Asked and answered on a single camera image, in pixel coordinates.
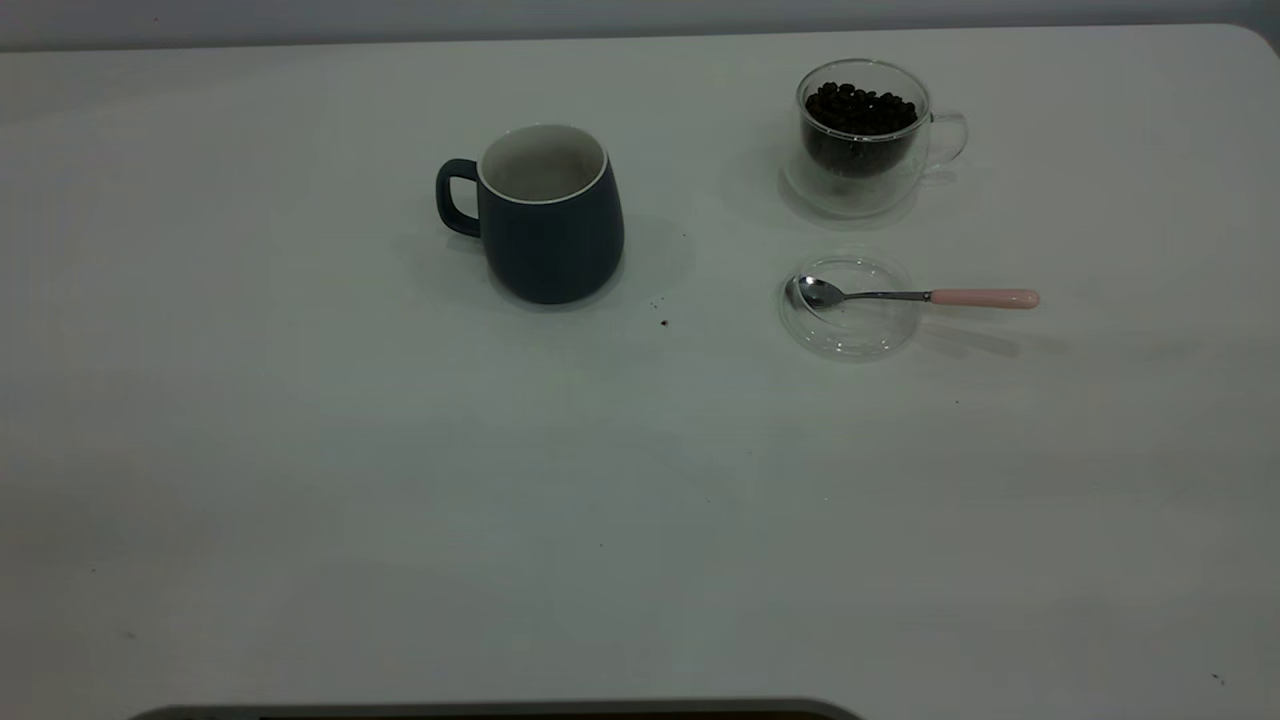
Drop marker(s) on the dark coffee beans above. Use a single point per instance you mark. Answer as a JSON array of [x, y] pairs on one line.
[[860, 115]]

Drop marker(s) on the clear glass dish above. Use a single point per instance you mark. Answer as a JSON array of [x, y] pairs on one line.
[[850, 338]]

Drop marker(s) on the dark grey ceramic mug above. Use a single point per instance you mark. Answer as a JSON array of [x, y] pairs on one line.
[[550, 250]]

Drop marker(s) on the clear glass cup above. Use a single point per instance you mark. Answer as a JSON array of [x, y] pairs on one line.
[[850, 198]]

